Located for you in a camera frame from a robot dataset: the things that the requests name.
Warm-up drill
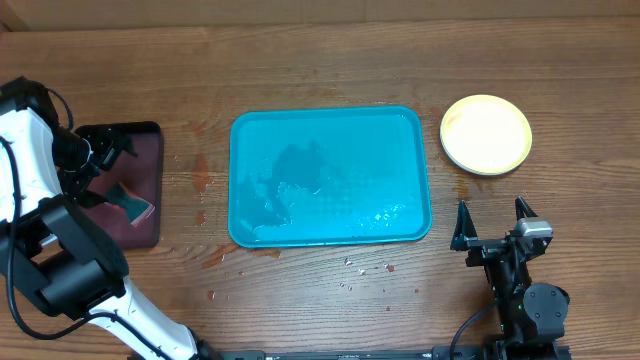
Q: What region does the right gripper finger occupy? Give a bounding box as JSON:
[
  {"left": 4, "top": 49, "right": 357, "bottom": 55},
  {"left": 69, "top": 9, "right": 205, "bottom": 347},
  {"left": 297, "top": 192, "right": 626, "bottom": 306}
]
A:
[
  {"left": 450, "top": 200, "right": 478, "bottom": 250},
  {"left": 514, "top": 196, "right": 537, "bottom": 220}
]

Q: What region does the green and pink sponge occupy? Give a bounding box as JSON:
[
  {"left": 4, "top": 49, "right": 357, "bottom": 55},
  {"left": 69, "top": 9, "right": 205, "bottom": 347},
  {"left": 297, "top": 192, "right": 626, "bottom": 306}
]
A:
[{"left": 105, "top": 183, "right": 155, "bottom": 227}]

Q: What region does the yellow-green plate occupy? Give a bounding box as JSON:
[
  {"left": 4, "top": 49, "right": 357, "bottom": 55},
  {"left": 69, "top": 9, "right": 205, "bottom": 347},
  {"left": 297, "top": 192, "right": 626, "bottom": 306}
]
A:
[{"left": 439, "top": 94, "right": 533, "bottom": 176}]

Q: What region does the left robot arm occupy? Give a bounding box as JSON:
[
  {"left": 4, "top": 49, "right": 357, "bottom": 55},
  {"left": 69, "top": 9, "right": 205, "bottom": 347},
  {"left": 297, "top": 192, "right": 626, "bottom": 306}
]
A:
[{"left": 1, "top": 77, "right": 216, "bottom": 359}]

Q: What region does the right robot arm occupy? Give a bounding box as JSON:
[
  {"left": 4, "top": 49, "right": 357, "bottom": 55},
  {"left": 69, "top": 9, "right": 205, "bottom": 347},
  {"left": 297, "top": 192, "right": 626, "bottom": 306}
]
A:
[{"left": 444, "top": 197, "right": 572, "bottom": 360}]

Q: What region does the black tray with reddish water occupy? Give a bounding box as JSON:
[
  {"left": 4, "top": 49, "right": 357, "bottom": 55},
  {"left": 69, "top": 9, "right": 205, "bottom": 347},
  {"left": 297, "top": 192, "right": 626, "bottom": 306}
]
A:
[{"left": 78, "top": 122, "right": 164, "bottom": 250}]

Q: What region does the teal plastic serving tray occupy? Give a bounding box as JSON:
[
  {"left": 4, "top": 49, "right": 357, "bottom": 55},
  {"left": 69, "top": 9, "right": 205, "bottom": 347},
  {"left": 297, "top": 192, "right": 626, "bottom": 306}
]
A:
[{"left": 228, "top": 105, "right": 433, "bottom": 249}]

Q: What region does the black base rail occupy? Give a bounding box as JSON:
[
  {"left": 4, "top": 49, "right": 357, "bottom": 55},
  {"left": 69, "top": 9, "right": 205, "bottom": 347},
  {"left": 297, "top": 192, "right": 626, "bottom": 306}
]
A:
[{"left": 127, "top": 344, "right": 571, "bottom": 360}]

